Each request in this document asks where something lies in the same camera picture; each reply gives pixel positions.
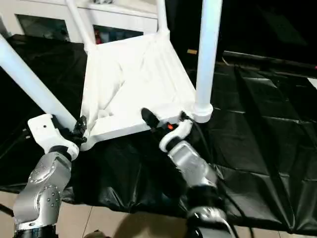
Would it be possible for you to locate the white plastic table top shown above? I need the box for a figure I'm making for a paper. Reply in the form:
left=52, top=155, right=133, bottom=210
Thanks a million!
left=78, top=30, right=214, bottom=152

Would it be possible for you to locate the white plastic table leg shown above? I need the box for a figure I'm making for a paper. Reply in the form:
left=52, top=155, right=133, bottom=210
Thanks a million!
left=192, top=0, right=224, bottom=124
left=65, top=0, right=97, bottom=52
left=0, top=33, right=78, bottom=127
left=155, top=0, right=172, bottom=38

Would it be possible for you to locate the black plastic mat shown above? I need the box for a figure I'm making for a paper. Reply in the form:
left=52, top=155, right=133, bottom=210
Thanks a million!
left=0, top=33, right=317, bottom=234

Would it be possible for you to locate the white glass-door cabinet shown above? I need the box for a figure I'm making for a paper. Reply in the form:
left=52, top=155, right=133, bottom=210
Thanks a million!
left=0, top=0, right=159, bottom=46

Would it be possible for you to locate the black horizontal bar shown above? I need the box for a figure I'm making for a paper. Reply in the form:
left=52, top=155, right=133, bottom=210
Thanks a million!
left=222, top=50, right=317, bottom=72

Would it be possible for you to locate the dark furniture with brass label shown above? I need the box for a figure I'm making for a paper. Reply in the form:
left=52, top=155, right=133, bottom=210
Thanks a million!
left=164, top=0, right=317, bottom=60

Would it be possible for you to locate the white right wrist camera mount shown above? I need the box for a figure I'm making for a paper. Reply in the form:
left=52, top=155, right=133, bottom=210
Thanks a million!
left=159, top=119, right=194, bottom=152

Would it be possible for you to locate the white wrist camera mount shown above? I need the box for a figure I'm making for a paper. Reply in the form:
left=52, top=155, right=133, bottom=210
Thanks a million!
left=159, top=119, right=194, bottom=152
left=26, top=113, right=80, bottom=160

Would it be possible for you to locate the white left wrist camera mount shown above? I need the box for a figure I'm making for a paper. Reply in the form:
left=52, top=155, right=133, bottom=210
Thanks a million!
left=26, top=113, right=80, bottom=160

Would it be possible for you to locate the black folding table frame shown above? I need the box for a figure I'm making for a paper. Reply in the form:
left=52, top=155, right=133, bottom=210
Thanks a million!
left=0, top=202, right=15, bottom=218

